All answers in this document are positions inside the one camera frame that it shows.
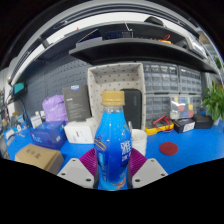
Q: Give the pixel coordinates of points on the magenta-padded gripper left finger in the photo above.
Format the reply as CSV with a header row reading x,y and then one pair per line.
x,y
78,171

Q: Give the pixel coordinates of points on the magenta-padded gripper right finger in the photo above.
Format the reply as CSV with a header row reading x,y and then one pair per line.
x,y
148,171

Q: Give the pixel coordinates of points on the blue drink bottle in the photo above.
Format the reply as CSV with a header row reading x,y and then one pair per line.
x,y
112,143

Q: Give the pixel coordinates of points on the flat round red coaster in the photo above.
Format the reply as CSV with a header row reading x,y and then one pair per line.
x,y
168,148

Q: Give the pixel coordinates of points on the white faceted cup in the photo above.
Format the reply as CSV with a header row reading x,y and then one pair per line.
x,y
140,141

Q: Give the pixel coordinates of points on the white carton box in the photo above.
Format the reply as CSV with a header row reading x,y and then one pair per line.
x,y
80,132

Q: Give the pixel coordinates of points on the brown cardboard box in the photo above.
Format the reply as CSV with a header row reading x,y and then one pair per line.
x,y
38,156

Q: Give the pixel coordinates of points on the yellow multimeter with red leads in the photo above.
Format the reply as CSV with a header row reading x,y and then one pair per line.
x,y
156,126

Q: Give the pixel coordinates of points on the blue carton box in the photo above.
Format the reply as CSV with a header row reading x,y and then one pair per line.
x,y
48,135

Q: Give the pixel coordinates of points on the black box with white label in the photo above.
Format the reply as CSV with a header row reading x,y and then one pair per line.
x,y
184,126

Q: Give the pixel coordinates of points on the black zip case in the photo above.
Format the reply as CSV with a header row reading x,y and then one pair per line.
x,y
133,108

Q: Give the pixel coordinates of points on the small white labelled box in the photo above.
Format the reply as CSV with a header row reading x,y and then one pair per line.
x,y
36,121

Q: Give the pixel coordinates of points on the purple plastic bag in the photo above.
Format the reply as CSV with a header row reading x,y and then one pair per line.
x,y
55,108

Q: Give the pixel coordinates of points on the dark grey flat box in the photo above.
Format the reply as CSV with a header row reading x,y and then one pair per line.
x,y
76,103

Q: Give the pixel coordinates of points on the clear organizer box, coloured parts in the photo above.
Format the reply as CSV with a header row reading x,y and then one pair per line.
x,y
181,107

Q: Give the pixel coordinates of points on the black flat case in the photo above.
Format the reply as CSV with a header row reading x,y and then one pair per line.
x,y
203,121

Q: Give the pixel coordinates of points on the grey small-parts drawer cabinet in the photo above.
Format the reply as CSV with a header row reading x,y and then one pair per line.
x,y
166,83

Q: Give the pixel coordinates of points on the green potted plant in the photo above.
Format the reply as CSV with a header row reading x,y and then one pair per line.
x,y
213,101

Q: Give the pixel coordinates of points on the white dotted fabric bin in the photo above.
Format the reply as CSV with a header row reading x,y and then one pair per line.
x,y
113,76

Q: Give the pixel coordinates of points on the teal-screen monitor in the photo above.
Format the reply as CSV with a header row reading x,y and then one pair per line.
x,y
18,88

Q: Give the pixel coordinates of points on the small hanging green plant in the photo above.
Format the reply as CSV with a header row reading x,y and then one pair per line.
x,y
219,63

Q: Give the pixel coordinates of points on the dark wall shelf unit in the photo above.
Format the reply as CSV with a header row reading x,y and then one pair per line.
x,y
133,51

